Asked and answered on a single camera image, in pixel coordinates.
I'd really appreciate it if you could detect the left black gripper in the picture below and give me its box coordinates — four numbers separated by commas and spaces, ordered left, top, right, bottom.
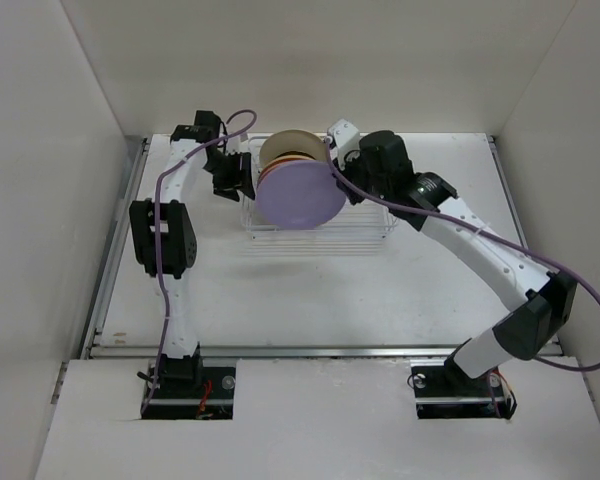
203, 150, 254, 202

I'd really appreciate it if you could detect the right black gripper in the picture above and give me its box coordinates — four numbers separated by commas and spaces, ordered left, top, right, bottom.
330, 145, 389, 205

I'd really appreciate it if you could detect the yellow plastic plate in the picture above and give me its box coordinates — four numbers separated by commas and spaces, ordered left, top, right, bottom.
257, 162, 281, 184
267, 155, 315, 166

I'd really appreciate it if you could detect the purple plastic plate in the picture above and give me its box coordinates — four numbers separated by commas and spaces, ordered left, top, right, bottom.
255, 160, 346, 230

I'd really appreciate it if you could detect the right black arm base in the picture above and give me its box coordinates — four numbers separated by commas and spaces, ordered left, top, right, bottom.
407, 364, 518, 421

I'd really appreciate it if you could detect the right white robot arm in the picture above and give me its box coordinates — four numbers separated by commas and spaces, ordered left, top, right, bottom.
325, 127, 578, 394

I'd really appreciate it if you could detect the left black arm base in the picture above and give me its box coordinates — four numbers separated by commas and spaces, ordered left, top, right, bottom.
140, 364, 237, 421

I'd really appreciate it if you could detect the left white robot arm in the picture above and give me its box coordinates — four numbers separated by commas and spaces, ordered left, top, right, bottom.
129, 109, 257, 397

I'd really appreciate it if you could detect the beige plastic plate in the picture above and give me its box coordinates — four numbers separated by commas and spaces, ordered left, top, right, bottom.
259, 129, 327, 168

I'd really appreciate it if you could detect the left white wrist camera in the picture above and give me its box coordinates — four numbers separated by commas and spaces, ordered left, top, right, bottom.
224, 135, 242, 155

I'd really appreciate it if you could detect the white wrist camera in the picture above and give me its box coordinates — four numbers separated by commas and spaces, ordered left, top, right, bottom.
326, 119, 360, 170
224, 135, 242, 155

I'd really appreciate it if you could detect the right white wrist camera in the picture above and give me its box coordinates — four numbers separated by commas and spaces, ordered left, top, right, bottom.
326, 119, 360, 170

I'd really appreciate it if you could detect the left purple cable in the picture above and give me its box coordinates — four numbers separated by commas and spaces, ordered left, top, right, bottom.
138, 109, 259, 416

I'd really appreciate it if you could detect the purple cable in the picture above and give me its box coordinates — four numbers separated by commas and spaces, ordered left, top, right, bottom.
138, 109, 259, 416
324, 138, 600, 419

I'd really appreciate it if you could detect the white wire dish rack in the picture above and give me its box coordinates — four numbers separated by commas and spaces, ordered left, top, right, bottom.
241, 135, 397, 244

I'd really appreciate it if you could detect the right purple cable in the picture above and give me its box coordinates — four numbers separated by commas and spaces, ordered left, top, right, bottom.
324, 138, 600, 419

